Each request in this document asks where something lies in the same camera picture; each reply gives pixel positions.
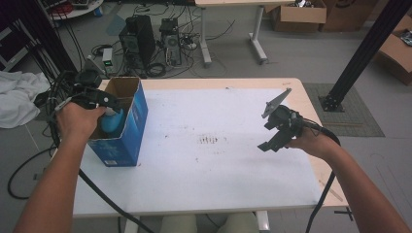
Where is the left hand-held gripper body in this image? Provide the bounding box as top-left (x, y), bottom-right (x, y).
top-left (69, 55), bottom-right (108, 110)

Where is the white-legged desk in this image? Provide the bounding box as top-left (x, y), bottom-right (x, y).
top-left (194, 0), bottom-right (296, 66)

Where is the person's right leg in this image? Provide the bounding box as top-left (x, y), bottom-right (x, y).
top-left (216, 212), bottom-right (260, 233)

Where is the light wooden table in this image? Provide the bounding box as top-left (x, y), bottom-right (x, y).
top-left (72, 77), bottom-right (350, 233)

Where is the small grey power supply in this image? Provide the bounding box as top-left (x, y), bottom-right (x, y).
top-left (101, 47), bottom-right (115, 74)

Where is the person's left hand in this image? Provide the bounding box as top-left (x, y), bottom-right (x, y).
top-left (55, 102), bottom-right (107, 146)

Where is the round white table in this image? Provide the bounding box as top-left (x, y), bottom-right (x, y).
top-left (48, 0), bottom-right (105, 21)

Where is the white cloth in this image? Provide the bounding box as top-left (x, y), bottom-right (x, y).
top-left (0, 70), bottom-right (52, 130)

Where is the grey floor mat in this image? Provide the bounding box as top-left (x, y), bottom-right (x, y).
top-left (302, 83), bottom-right (386, 138)

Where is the hand-held gripper cable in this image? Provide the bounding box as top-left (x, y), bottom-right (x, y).
top-left (78, 168), bottom-right (155, 233)
top-left (302, 118), bottom-right (342, 233)

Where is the coiled black cable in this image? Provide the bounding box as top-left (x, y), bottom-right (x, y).
top-left (146, 61), bottom-right (167, 79)

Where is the black floor cable loop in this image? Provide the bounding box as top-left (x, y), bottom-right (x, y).
top-left (7, 145), bottom-right (57, 201)

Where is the large black computer tower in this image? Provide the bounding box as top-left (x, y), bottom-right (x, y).
top-left (119, 15), bottom-right (156, 71)

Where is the closed cardboard box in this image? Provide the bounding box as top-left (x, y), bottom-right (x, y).
top-left (319, 0), bottom-right (381, 33)

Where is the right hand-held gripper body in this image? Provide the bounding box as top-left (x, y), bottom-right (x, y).
top-left (261, 87), bottom-right (304, 149)

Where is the left hand-held gripper cable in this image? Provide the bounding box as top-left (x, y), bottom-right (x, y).
top-left (78, 168), bottom-right (155, 233)

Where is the blue bottle with white cap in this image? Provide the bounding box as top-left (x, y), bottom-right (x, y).
top-left (99, 107), bottom-right (126, 136)

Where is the small black computer tower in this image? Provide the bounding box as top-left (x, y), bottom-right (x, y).
top-left (158, 17), bottom-right (183, 68)

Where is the right hand-held gripper cable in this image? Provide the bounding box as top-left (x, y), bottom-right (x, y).
top-left (302, 118), bottom-right (342, 233)

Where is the flat cardboard box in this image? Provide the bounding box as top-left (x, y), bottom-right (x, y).
top-left (374, 14), bottom-right (412, 87)

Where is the person's right hand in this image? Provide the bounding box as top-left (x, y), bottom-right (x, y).
top-left (286, 126), bottom-right (340, 162)

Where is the blue cardboard box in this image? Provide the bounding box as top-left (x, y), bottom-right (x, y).
top-left (87, 76), bottom-right (150, 168)

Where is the black aluminium post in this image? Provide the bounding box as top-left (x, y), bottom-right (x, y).
top-left (318, 0), bottom-right (412, 113)

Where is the open cardboard box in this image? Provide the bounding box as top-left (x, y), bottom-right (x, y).
top-left (271, 0), bottom-right (327, 34)

